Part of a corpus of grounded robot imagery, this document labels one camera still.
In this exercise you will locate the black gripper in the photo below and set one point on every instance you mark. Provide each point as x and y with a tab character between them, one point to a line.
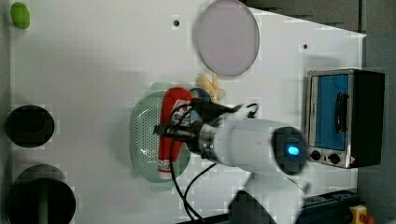
172	133

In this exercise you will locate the red plush ketchup bottle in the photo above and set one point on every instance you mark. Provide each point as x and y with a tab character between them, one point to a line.
169	150

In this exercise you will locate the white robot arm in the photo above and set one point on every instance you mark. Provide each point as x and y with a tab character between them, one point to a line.
272	152

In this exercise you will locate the green oval strainer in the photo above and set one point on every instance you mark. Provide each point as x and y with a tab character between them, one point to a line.
144	143

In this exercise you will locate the blue bowl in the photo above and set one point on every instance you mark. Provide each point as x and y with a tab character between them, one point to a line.
200	93

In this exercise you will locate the peeled yellow banana toy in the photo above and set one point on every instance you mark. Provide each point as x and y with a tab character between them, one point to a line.
211	85

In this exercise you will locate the round lilac plate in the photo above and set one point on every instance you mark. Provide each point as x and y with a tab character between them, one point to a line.
228	37

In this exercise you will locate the silver toaster oven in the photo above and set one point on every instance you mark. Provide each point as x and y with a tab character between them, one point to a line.
344	117

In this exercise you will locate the black round container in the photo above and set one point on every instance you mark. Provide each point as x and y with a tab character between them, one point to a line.
30	126

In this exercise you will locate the dark green round bin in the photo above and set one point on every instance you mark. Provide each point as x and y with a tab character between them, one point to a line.
40	195

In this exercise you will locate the yellow emergency stop button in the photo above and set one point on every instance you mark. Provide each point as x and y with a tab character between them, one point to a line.
360	215

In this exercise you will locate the green round object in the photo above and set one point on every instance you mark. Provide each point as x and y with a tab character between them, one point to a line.
20	15

